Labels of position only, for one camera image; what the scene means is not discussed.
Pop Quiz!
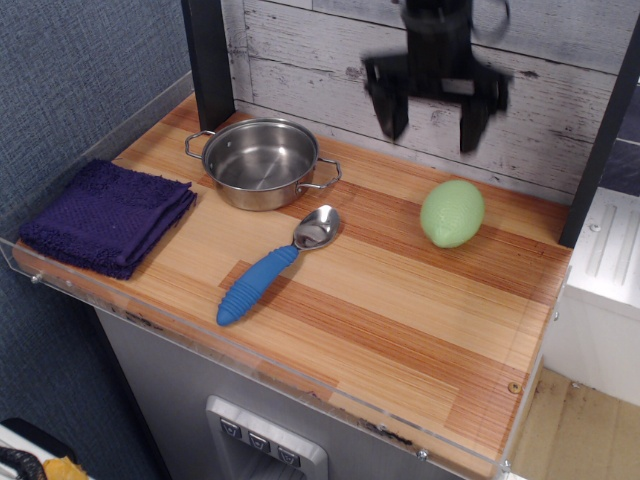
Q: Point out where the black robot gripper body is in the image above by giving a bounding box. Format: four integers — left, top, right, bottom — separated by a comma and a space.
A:
363, 1, 511, 113

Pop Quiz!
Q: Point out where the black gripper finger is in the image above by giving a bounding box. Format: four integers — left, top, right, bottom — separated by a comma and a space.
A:
368, 85, 408, 141
459, 97, 489, 153

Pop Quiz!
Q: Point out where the green textured egg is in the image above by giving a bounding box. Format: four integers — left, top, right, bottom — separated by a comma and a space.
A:
420, 180, 485, 249

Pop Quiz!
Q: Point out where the white ribbed appliance top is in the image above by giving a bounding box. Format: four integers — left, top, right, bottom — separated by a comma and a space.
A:
541, 188, 639, 405

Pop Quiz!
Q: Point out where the folded purple towel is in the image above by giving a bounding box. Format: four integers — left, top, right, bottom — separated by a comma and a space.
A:
19, 159, 197, 280

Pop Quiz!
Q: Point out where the grey toy fridge cabinet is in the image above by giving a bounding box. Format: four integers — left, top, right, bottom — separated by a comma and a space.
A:
98, 310, 500, 479

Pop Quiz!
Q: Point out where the silver dispenser button panel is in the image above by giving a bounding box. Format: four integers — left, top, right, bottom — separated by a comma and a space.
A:
206, 395, 329, 479

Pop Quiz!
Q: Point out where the clear acrylic table guard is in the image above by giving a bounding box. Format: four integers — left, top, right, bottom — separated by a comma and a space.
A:
2, 98, 570, 478

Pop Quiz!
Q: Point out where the yellow object bottom left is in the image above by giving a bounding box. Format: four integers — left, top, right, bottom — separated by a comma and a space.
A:
43, 457, 90, 480

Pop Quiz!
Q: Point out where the black vertical post right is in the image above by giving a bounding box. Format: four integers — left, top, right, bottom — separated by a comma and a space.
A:
559, 20, 639, 248

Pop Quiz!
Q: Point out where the black vertical post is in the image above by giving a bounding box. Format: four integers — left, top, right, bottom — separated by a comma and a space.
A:
559, 20, 639, 248
181, 0, 236, 131

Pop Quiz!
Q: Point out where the blue handled steel spoon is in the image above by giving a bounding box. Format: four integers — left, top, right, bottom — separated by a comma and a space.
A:
216, 205, 341, 327

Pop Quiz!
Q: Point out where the steel pan with handles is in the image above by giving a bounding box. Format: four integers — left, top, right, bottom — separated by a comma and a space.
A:
185, 118, 342, 212

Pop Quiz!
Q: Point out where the black vertical post left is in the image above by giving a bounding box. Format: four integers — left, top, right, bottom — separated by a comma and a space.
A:
181, 0, 236, 131

